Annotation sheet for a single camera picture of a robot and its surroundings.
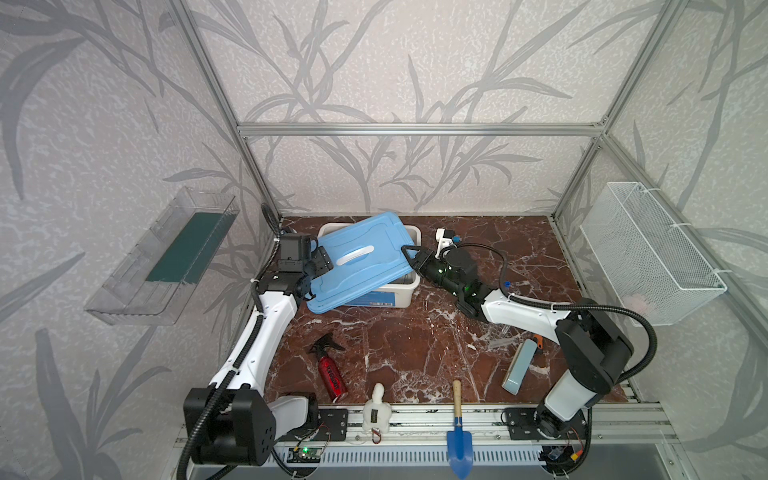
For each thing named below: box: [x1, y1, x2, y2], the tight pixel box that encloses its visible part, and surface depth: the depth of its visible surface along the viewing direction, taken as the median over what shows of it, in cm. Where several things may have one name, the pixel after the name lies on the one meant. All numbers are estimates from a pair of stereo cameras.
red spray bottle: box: [308, 333, 348, 403], surface depth 81 cm
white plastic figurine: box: [362, 382, 392, 434], surface depth 75 cm
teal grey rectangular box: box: [501, 339, 538, 396], surface depth 80 cm
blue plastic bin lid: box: [308, 211, 416, 314], surface depth 82 cm
